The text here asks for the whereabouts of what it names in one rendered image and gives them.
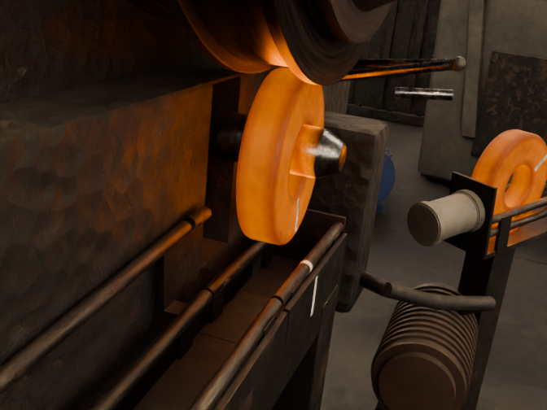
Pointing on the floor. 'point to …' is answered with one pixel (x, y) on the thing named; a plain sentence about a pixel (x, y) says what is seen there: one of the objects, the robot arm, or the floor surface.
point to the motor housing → (425, 356)
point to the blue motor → (386, 182)
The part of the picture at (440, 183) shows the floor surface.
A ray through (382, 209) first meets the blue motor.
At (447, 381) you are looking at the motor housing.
